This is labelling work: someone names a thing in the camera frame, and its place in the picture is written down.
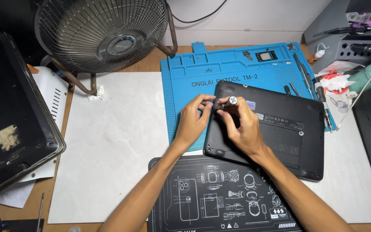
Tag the person's right hand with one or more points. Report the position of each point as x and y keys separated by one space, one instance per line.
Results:
x=246 y=132

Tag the person's left hand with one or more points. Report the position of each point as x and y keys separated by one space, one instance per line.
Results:
x=190 y=124

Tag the silver precision screwdriver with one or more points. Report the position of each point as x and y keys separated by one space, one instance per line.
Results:
x=231 y=100

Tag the small black laptop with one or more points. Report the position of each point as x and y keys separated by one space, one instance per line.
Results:
x=285 y=135

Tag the blue silicone repair mat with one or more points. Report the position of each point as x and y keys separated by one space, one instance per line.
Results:
x=185 y=80

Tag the short black screwdriver bit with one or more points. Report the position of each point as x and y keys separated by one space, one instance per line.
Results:
x=287 y=90

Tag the slim black screwdriver bit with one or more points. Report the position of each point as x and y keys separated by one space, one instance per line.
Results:
x=294 y=89

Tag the black printed desk mat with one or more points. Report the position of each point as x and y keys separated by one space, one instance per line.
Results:
x=211 y=196

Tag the small metal part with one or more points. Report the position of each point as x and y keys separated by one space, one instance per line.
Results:
x=247 y=55

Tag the small black chip module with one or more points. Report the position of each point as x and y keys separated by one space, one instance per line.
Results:
x=266 y=56

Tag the long metal tweezers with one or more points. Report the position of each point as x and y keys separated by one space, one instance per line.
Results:
x=303 y=72

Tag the large pale grey mat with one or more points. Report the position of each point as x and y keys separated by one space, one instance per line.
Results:
x=108 y=145

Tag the crumpled white tissue piece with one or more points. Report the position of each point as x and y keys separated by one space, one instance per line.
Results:
x=98 y=92

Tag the glue bottle with orange label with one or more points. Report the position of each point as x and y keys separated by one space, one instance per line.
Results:
x=316 y=56

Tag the metal cage floor fan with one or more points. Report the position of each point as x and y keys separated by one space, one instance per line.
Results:
x=103 y=34

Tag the grey tool rack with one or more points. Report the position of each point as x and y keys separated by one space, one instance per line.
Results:
x=325 y=32

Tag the green bottle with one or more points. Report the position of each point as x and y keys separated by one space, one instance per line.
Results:
x=370 y=75

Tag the black tweezers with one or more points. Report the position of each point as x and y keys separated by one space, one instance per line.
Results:
x=340 y=31

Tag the white vented device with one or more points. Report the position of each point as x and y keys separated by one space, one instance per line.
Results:
x=52 y=90

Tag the white and purple box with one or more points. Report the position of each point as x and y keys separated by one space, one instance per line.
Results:
x=370 y=14

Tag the thin metal rod tool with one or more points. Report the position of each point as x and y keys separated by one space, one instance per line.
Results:
x=40 y=212

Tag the white paper sheets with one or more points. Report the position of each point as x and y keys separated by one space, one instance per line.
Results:
x=14 y=195

